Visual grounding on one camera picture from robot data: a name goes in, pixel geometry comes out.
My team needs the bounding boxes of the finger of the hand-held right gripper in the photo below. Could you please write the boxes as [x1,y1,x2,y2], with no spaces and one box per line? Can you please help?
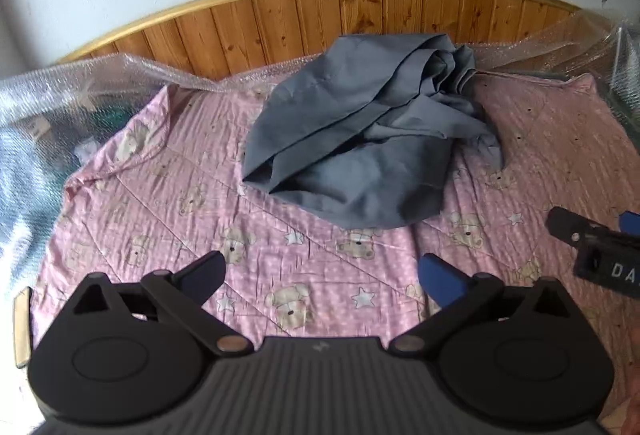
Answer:
[618,210,640,237]
[546,206,608,247]

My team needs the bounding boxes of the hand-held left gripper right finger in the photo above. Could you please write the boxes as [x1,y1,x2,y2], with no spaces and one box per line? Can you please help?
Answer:
[389,254,574,358]

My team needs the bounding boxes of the wooden headboard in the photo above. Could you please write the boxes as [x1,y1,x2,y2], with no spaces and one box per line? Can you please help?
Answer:
[56,0,598,82]

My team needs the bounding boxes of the pink bear print blanket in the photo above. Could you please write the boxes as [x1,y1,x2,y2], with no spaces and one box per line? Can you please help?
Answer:
[30,74,640,416]

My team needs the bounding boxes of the grey pants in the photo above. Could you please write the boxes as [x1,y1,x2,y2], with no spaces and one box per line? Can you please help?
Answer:
[241,34,506,231]

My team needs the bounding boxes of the white crumpled paper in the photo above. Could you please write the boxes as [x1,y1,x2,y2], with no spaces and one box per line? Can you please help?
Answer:
[74,139,103,164]

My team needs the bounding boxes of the clear bubble wrap sheet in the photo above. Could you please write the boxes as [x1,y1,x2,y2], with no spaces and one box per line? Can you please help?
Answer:
[0,7,640,176]

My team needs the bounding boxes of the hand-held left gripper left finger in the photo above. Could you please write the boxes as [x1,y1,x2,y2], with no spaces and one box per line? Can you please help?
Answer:
[65,251,254,358]

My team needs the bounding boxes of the green cloth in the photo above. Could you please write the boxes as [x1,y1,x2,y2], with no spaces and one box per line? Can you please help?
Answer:
[87,105,135,133]

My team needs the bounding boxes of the small cardboard box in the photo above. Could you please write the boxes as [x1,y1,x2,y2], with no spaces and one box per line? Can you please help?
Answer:
[26,114,53,142]

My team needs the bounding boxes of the light blue blanket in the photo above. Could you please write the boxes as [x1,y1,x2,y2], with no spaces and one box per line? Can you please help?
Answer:
[0,114,68,301]

